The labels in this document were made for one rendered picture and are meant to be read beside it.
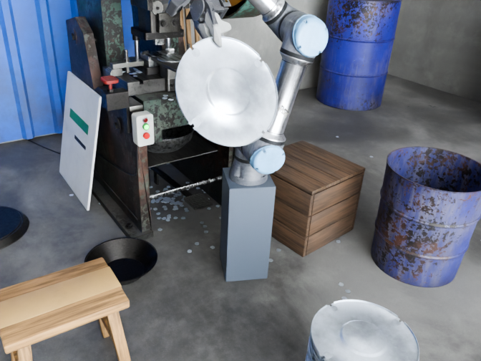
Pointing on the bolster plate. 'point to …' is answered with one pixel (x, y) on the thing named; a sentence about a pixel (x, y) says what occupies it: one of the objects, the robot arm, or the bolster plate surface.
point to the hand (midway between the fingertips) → (215, 44)
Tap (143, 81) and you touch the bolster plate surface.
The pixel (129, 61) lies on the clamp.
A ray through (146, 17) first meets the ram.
